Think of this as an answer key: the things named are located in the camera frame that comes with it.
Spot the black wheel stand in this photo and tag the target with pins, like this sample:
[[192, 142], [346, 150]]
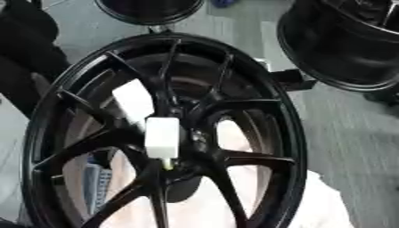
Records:
[[294, 78]]

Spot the black spoked wheel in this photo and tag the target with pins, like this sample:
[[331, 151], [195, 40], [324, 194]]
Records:
[[78, 104]]

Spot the black wheel rim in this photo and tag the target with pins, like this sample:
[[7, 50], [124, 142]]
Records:
[[343, 53], [148, 12]]

